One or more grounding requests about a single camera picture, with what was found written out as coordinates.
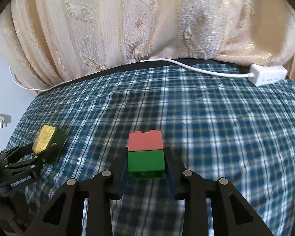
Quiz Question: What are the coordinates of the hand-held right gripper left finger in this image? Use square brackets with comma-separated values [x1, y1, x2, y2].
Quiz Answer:
[23, 148, 129, 236]

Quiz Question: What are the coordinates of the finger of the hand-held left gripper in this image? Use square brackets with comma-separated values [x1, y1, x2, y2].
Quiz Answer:
[0, 152, 48, 190]
[0, 143, 37, 163]

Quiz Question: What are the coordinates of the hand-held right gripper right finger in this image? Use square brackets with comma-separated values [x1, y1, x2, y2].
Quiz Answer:
[164, 147, 273, 236]

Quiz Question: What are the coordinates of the dark green yellow-label box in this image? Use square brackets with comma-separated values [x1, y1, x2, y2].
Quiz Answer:
[31, 125, 69, 166]

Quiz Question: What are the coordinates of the green toy brick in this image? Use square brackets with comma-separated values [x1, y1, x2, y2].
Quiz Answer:
[127, 149, 166, 180]

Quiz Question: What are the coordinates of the pink toy brick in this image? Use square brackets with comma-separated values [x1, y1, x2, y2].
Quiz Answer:
[128, 129, 163, 152]

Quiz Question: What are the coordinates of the blue plaid tablecloth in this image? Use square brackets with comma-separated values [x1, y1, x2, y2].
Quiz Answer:
[7, 64, 295, 236]

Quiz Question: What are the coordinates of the white power strip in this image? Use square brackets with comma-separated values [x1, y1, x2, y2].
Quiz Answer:
[247, 63, 289, 87]

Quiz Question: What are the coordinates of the cream patterned curtain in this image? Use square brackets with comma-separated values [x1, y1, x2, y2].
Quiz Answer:
[0, 0, 295, 95]

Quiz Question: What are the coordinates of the white wall plug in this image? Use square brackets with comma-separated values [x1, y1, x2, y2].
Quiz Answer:
[0, 112, 11, 128]

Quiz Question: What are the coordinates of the white power cable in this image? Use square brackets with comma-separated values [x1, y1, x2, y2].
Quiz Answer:
[8, 58, 251, 90]

